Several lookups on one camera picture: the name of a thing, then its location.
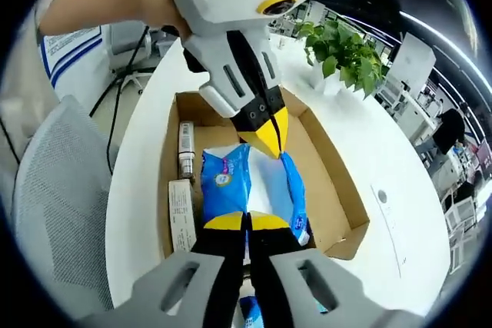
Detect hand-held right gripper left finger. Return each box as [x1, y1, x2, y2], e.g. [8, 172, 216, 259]
[78, 210, 248, 328]

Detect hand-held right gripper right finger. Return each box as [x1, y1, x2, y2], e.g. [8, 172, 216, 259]
[248, 210, 426, 328]

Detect white spray bottle clear cap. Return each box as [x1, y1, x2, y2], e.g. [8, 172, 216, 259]
[177, 120, 197, 180]

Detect blue wet wipes pack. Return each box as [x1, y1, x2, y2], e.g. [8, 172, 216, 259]
[238, 293, 266, 328]

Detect small white carton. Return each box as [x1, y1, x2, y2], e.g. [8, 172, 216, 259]
[168, 178, 197, 256]

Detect brown cardboard shoe box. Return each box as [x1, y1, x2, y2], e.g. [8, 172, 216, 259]
[159, 88, 371, 262]

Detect small blue tissue pack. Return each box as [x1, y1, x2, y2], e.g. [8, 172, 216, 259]
[199, 142, 312, 247]

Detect green potted plant white pot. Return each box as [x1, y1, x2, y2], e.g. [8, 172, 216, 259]
[294, 18, 389, 101]

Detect white table socket strip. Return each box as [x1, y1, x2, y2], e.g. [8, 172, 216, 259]
[371, 184, 404, 279]

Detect white swivel office chair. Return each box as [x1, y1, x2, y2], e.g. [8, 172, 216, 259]
[109, 22, 155, 94]

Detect grey mesh office chair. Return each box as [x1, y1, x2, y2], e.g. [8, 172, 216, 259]
[11, 95, 120, 312]

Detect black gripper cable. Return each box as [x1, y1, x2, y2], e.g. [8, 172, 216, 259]
[88, 24, 153, 118]

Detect blue white wall poster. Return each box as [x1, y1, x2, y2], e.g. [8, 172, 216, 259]
[38, 0, 107, 89]

